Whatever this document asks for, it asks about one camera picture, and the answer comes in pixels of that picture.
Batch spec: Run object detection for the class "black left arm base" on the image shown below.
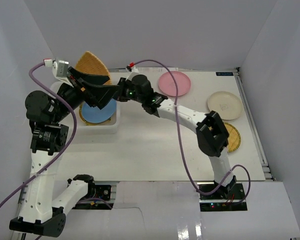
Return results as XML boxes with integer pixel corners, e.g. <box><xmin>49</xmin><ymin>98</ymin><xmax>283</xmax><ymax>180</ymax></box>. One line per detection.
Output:
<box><xmin>72</xmin><ymin>184</ymin><xmax>115</xmax><ymax>210</ymax></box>

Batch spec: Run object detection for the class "blue plastic plate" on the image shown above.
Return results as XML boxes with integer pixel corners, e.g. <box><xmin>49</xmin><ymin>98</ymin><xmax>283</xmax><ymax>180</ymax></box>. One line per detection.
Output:
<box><xmin>82</xmin><ymin>99</ymin><xmax>117</xmax><ymax>123</ymax></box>

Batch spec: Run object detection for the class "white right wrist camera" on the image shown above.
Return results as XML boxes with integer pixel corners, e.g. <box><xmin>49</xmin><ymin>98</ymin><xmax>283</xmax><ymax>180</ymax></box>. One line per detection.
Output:
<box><xmin>126</xmin><ymin>62</ymin><xmax>140</xmax><ymax>81</ymax></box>

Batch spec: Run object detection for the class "dark logo sticker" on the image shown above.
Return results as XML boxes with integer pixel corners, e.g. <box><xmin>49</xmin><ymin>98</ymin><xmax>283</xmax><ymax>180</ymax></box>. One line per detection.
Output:
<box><xmin>215</xmin><ymin>72</ymin><xmax>234</xmax><ymax>77</ymax></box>

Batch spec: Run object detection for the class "fan-shaped bamboo tray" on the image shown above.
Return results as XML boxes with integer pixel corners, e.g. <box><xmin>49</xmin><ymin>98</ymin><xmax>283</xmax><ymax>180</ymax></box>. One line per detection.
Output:
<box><xmin>74</xmin><ymin>51</ymin><xmax>112</xmax><ymax>85</ymax></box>

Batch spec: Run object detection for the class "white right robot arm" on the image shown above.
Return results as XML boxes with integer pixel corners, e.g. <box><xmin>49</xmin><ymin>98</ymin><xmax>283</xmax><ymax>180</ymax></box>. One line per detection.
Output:
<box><xmin>116</xmin><ymin>74</ymin><xmax>236</xmax><ymax>200</ymax></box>

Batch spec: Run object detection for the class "square bamboo tray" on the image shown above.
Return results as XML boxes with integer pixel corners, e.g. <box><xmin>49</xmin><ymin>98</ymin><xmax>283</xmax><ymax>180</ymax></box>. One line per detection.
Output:
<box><xmin>78</xmin><ymin>108</ymin><xmax>112</xmax><ymax>126</ymax></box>

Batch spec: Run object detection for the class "aluminium table edge rail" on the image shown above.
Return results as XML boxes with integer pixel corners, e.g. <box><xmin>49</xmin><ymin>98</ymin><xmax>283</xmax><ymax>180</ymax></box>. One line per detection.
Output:
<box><xmin>235</xmin><ymin>67</ymin><xmax>276</xmax><ymax>182</ymax></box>

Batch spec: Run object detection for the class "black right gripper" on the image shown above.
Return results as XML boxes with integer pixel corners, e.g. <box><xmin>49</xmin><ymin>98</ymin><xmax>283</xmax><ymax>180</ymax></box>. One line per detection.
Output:
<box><xmin>111</xmin><ymin>78</ymin><xmax>145</xmax><ymax>105</ymax></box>

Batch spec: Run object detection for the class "pink plastic plate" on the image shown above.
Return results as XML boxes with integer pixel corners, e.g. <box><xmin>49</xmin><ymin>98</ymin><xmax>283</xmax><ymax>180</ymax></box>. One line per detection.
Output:
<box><xmin>158</xmin><ymin>71</ymin><xmax>192</xmax><ymax>97</ymax></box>

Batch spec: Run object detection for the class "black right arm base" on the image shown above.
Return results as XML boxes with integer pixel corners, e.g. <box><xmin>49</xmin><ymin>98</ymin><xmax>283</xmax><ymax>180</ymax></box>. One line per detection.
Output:
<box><xmin>199</xmin><ymin>183</ymin><xmax>248</xmax><ymax>213</ymax></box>

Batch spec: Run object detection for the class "white printed label strip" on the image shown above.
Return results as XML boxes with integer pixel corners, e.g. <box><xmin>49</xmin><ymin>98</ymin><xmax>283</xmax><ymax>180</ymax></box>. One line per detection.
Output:
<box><xmin>137</xmin><ymin>67</ymin><xmax>168</xmax><ymax>74</ymax></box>

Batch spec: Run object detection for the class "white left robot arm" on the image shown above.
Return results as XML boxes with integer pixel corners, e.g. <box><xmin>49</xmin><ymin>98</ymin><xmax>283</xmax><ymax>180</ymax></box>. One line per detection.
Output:
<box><xmin>9</xmin><ymin>67</ymin><xmax>116</xmax><ymax>238</ymax></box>

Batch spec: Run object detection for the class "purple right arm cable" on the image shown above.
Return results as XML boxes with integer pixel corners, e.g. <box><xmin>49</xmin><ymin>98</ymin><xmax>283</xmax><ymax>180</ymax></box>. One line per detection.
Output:
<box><xmin>129</xmin><ymin>59</ymin><xmax>251</xmax><ymax>206</ymax></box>

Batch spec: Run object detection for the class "round green-rimmed bamboo tray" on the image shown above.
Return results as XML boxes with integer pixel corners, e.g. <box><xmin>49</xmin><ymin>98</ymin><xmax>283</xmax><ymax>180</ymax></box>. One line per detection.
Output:
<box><xmin>224</xmin><ymin>122</ymin><xmax>241</xmax><ymax>153</ymax></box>

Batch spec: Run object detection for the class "white plastic bin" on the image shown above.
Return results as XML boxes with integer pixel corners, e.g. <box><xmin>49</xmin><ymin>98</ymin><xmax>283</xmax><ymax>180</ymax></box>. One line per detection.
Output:
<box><xmin>49</xmin><ymin>81</ymin><xmax>122</xmax><ymax>135</ymax></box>

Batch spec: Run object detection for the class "cream plastic plate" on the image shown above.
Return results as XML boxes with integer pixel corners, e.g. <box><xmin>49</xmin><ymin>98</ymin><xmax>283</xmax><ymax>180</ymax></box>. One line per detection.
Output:
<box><xmin>207</xmin><ymin>91</ymin><xmax>243</xmax><ymax>121</ymax></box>

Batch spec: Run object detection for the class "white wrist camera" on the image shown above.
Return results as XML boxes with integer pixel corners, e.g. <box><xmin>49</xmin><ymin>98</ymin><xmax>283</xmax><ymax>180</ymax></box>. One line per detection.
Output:
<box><xmin>126</xmin><ymin>62</ymin><xmax>140</xmax><ymax>81</ymax></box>
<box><xmin>43</xmin><ymin>58</ymin><xmax>69</xmax><ymax>84</ymax></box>

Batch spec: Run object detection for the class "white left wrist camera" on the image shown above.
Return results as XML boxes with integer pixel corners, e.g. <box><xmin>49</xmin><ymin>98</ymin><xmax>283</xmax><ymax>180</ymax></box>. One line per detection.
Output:
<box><xmin>43</xmin><ymin>58</ymin><xmax>69</xmax><ymax>84</ymax></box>

